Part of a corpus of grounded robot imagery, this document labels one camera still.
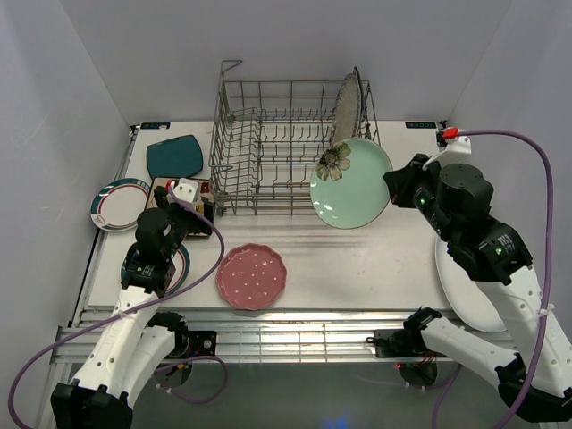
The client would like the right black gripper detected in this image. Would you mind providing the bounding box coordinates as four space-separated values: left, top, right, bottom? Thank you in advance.
383 153 456 242

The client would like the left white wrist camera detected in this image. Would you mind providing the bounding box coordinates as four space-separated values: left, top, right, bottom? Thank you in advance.
165 178 199 205

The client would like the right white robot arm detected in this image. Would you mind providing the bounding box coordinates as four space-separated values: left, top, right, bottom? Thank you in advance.
383 154 571 423

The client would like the grey wire dish rack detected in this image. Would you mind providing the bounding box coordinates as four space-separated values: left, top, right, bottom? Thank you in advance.
209 60 380 215

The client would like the left logo sticker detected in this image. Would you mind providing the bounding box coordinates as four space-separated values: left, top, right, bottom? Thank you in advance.
139 122 171 130

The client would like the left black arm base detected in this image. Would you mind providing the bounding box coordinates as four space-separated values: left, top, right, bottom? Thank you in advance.
147 312 217 359

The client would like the round plate red teal rim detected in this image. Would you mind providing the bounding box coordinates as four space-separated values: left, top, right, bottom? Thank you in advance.
167 245 190 293

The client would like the speckled beige round plate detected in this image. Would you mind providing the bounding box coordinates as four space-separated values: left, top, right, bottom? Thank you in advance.
330 72 362 145

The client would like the mint green flower plate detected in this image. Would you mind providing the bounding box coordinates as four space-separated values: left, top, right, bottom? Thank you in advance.
309 138 392 230

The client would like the white oval platter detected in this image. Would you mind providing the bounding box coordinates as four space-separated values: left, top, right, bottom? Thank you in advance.
434 238 506 333

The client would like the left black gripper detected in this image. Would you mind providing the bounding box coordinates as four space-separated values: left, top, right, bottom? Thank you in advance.
155 187 215 258

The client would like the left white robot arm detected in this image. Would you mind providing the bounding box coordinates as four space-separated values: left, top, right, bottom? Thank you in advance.
50 179 212 428

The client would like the logo sticker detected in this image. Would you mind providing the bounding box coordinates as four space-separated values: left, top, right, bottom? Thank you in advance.
139 122 171 130
405 121 437 130

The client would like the cream square flower plate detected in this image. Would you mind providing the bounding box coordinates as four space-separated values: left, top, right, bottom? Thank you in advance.
145 177 215 240

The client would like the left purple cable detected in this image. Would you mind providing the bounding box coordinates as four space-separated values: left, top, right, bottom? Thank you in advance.
7 187 230 425

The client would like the black square floral plate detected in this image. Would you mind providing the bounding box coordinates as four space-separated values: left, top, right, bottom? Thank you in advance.
353 66 369 139

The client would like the pink dotted scalloped plate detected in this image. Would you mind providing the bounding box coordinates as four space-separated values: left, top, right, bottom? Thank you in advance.
215 243 288 311

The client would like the right logo sticker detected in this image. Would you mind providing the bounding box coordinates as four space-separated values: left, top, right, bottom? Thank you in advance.
405 121 437 130

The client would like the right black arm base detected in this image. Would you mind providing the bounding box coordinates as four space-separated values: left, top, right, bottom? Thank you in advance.
366 329 427 358

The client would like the teal square plate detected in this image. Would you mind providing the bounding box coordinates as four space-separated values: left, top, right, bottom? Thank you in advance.
146 134 204 179

